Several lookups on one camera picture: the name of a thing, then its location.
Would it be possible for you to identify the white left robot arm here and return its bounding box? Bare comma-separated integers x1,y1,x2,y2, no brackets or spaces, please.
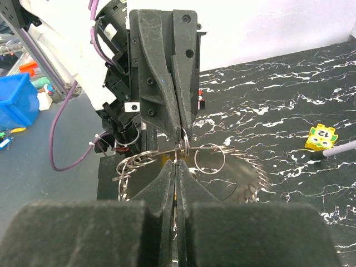
1,1,202,154

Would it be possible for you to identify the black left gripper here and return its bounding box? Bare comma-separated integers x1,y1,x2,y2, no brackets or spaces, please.
104,9,208,145

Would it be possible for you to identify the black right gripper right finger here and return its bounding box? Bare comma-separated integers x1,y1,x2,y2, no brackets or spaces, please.
176,161,342,266

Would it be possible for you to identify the metal key ring disc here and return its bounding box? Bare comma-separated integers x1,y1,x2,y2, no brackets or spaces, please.
113,140,271,203

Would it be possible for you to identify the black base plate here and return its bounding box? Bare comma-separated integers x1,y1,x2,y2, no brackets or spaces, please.
97,154,160,200

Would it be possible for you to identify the yellow toy block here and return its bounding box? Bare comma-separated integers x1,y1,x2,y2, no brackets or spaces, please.
304,123,338,151

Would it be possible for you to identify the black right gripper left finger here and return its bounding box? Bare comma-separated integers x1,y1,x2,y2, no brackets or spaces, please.
1,161,176,266

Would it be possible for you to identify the lilac music stand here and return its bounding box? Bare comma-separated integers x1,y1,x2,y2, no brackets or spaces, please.
311,141,356,161

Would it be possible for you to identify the red owl toy block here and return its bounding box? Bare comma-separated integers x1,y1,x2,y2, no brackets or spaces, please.
198,90,206,110

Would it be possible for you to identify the blue plastic storage bin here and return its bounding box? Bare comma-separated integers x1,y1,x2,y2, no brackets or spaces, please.
1,73,39,130

